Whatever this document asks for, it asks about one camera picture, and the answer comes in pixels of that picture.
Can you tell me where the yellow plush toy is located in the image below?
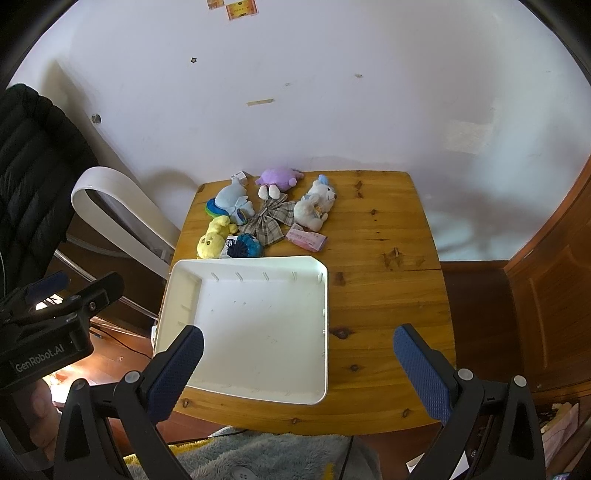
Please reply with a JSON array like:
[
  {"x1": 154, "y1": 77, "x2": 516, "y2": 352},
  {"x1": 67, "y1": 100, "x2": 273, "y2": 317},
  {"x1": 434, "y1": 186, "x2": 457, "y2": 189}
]
[{"x1": 197, "y1": 215, "x2": 238, "y2": 259}]

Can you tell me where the blue floral drawstring pouch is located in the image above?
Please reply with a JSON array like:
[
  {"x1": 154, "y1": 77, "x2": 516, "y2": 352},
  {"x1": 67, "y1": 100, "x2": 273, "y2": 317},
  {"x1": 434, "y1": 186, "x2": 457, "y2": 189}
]
[{"x1": 233, "y1": 233, "x2": 263, "y2": 258}]

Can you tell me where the blue rainbow pony plush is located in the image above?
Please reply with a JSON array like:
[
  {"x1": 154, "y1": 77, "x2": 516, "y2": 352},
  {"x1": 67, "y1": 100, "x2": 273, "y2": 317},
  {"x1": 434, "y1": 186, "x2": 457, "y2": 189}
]
[{"x1": 204, "y1": 178, "x2": 256, "y2": 226}]

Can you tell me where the plaid fabric bow clip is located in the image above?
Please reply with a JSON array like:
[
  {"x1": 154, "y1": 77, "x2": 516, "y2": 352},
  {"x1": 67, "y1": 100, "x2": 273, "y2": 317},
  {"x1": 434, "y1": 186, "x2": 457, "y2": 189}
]
[{"x1": 239, "y1": 193, "x2": 296, "y2": 247}]

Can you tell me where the pink tissue packet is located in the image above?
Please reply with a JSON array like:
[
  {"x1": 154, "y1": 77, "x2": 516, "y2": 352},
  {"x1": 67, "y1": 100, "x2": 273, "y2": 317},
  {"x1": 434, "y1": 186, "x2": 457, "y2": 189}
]
[{"x1": 286, "y1": 224, "x2": 327, "y2": 252}]

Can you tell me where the purple plush toy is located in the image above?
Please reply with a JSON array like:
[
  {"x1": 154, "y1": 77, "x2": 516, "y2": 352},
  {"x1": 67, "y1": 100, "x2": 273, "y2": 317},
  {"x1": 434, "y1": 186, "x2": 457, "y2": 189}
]
[{"x1": 256, "y1": 167, "x2": 304, "y2": 200}]

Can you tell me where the white dog plush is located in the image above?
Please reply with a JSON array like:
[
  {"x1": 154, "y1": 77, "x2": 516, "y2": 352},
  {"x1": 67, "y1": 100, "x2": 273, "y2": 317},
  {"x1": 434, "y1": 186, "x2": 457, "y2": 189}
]
[{"x1": 294, "y1": 174, "x2": 337, "y2": 232}]

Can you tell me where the grey fluffy rug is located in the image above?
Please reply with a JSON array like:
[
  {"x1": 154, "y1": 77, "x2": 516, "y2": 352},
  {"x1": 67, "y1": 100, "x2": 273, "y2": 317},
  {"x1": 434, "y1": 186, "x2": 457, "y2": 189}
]
[{"x1": 169, "y1": 427, "x2": 383, "y2": 479}]

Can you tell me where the white curved fan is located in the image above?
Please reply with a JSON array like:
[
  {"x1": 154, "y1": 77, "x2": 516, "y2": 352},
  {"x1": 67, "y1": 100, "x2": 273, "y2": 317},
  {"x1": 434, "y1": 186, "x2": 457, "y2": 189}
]
[{"x1": 71, "y1": 166, "x2": 179, "y2": 279}]

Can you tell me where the black jacket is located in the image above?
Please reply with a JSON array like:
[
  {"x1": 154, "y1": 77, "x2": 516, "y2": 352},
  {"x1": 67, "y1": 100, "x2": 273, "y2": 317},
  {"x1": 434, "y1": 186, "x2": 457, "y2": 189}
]
[{"x1": 0, "y1": 84, "x2": 98, "y2": 296}]

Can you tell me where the wooden table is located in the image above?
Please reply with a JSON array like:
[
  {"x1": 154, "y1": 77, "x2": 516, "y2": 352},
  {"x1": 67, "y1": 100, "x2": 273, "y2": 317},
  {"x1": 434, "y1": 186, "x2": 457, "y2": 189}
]
[{"x1": 176, "y1": 170, "x2": 456, "y2": 435}]

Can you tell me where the white plastic tray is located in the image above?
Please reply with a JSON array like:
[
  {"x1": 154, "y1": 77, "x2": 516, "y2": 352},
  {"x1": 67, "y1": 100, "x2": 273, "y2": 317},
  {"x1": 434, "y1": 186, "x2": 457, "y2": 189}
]
[{"x1": 154, "y1": 256, "x2": 329, "y2": 405}]

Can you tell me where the wooden door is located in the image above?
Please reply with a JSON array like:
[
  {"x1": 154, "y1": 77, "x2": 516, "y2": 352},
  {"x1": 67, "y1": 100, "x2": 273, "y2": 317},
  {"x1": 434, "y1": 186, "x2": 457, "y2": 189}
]
[{"x1": 505, "y1": 164, "x2": 590, "y2": 400}]

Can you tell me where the white printed carton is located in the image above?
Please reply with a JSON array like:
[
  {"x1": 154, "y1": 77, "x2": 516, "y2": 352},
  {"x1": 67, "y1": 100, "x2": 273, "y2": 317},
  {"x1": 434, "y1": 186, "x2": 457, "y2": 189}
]
[{"x1": 221, "y1": 235, "x2": 238, "y2": 258}]

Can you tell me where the small white box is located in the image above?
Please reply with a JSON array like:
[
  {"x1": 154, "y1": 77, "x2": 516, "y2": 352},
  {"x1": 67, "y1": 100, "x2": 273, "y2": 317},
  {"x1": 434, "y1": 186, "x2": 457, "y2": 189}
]
[{"x1": 230, "y1": 171, "x2": 249, "y2": 185}]

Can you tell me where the red wall sticker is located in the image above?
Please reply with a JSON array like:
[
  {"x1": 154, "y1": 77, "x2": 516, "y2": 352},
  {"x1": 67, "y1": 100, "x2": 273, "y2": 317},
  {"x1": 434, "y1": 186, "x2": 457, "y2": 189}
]
[{"x1": 225, "y1": 0, "x2": 257, "y2": 21}]

